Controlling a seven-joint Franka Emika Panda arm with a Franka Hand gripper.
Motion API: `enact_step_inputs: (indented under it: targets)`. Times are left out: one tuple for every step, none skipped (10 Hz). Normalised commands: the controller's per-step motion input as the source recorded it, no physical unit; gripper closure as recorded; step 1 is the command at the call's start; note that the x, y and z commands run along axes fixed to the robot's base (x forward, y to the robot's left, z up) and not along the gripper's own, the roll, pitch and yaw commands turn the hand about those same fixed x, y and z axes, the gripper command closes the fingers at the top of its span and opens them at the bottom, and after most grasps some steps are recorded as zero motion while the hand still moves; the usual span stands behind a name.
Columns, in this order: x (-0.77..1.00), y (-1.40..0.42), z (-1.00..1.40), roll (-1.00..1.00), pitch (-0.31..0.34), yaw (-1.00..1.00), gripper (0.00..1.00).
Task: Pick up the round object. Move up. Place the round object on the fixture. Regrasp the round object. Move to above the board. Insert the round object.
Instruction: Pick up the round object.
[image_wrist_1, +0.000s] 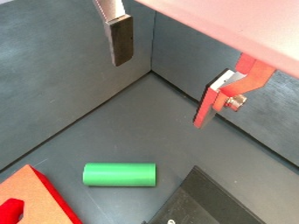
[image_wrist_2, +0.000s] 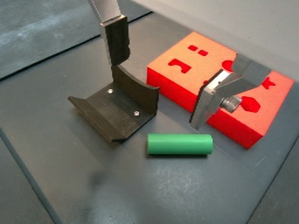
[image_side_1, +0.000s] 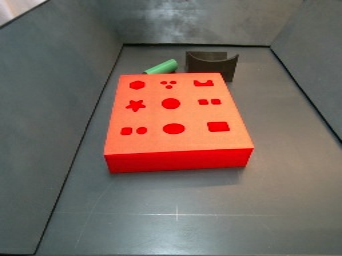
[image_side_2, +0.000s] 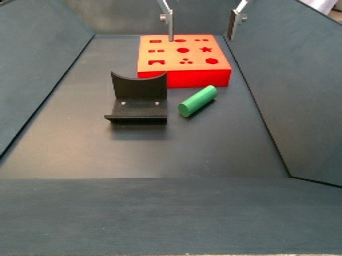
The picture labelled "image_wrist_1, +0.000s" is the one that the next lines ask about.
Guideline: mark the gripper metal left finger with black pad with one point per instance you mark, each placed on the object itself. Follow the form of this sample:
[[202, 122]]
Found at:
[[119, 29]]

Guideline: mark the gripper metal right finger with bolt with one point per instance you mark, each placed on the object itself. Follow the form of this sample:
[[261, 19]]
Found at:
[[225, 92]]

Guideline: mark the green cylinder peg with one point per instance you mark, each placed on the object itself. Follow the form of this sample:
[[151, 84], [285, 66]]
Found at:
[[119, 174]]

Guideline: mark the black curved holder block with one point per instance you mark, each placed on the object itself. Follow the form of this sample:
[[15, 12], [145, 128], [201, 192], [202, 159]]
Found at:
[[202, 202]]

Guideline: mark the red shape sorter box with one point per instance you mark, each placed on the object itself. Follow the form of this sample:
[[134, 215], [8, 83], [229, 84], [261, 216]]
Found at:
[[30, 201]]

